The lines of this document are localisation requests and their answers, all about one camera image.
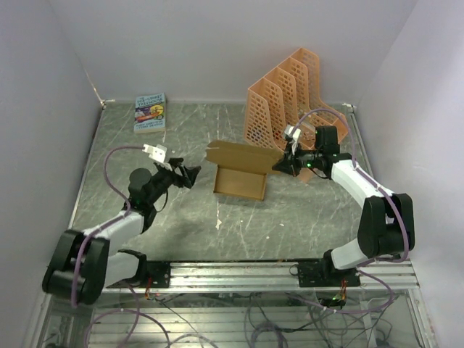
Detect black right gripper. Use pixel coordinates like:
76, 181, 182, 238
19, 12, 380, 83
272, 141, 322, 178

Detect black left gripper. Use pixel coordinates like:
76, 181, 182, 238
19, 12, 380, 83
147, 158, 202, 205

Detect brown cardboard box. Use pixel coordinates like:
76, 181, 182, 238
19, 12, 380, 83
206, 140, 282, 201

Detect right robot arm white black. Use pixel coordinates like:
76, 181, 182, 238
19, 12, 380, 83
273, 125, 415, 287

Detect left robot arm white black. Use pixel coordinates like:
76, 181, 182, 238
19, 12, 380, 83
41, 158, 201, 305

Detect blue paperback book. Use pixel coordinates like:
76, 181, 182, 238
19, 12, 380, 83
133, 93, 166, 133

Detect peach plastic file organizer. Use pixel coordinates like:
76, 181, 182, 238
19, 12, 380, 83
244, 48, 348, 152

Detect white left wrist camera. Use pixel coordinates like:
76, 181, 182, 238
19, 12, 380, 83
142, 144, 173, 170

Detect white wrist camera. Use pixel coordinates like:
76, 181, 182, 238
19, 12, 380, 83
283, 125, 301, 154
142, 144, 173, 170

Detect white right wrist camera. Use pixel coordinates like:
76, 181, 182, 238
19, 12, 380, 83
283, 125, 301, 154

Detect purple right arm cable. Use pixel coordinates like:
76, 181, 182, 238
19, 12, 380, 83
289, 108, 413, 315

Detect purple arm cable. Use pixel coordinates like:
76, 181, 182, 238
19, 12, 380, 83
289, 108, 413, 315
70, 145, 171, 348

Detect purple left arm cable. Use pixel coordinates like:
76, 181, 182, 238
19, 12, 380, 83
70, 145, 171, 348

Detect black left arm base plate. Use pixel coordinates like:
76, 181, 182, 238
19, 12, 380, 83
146, 261, 171, 289

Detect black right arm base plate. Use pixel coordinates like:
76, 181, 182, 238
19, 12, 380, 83
289, 258, 360, 288

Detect aluminium mounting rail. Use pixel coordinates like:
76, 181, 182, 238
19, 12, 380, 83
104, 259, 421, 291

